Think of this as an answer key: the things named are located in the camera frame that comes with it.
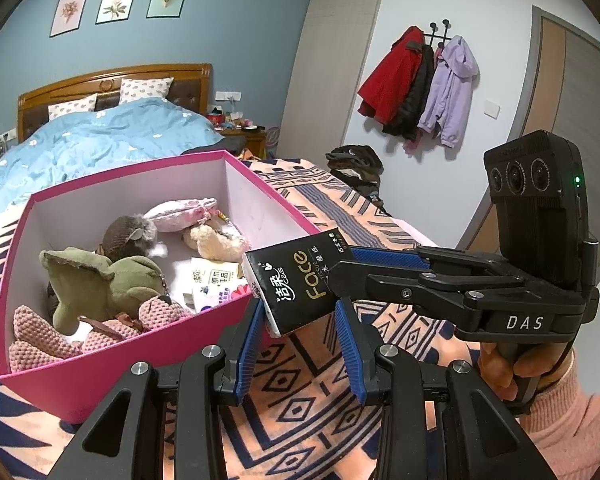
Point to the red box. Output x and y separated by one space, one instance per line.
215 119

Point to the cream knitted plush toy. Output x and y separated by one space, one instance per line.
215 245

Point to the purple jacket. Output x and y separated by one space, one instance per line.
450 90

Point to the black jacket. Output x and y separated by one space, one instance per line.
415 100

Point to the white dotted pillow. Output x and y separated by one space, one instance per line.
145 91
72 106

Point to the framed white flower picture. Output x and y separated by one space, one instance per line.
116 2

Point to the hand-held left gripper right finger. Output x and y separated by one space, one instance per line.
352 350

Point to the pile of dark clothes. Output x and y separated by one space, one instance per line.
355 165

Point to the red jacket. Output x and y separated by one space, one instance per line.
390 75

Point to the pink embroidered tassel pouch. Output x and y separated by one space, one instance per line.
175 215

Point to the grey wooden door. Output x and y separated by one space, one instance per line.
580 85

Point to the framed pink flower picture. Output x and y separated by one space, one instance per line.
69 12

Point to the black tissue pack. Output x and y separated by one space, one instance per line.
295 285

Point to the grey plush toy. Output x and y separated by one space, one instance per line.
125 235

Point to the wooden nightstand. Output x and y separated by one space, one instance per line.
252 140

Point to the pink knitted plush toy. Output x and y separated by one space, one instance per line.
35 330

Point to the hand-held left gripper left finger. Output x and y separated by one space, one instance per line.
247 355

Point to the person's right hand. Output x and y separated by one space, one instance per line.
495 370

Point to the white wall switch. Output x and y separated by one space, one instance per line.
491 108

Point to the yellow tissue pack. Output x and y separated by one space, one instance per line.
210 272

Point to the green plush toy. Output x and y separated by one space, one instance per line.
110 280

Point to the blue floral duvet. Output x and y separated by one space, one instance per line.
105 140

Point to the wooden bed headboard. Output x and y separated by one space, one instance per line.
80 85

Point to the pink round fan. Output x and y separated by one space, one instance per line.
273 140

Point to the floral tissue pack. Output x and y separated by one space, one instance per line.
220 297

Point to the white double wall socket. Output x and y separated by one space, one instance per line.
228 95

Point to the black wall coat rack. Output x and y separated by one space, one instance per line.
440 32

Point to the pink cardboard box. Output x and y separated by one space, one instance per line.
130 385

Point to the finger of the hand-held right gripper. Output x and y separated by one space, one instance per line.
380 285
390 256

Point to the orange patterned blanket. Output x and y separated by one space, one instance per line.
305 370

